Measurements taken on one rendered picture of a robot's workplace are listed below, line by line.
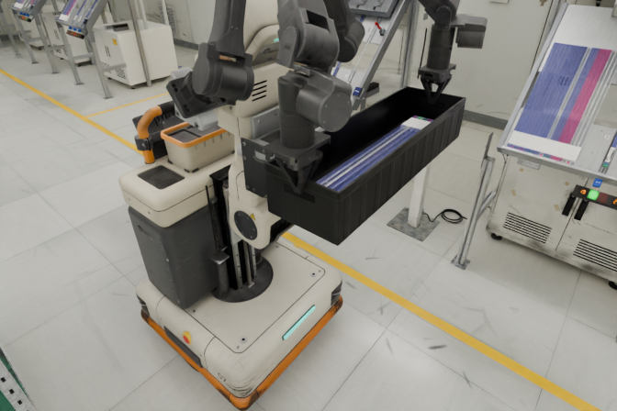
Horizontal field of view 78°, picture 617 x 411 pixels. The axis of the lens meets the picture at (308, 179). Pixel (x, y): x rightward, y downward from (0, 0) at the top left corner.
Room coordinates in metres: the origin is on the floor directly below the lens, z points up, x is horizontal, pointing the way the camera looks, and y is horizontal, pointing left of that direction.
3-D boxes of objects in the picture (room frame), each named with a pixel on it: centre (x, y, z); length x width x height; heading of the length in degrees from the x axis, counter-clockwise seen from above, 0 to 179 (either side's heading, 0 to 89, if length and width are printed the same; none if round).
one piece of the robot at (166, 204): (1.21, 0.36, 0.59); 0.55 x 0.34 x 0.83; 141
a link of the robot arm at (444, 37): (1.01, -0.34, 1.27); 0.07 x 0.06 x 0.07; 67
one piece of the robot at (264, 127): (0.97, 0.06, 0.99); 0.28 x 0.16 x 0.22; 141
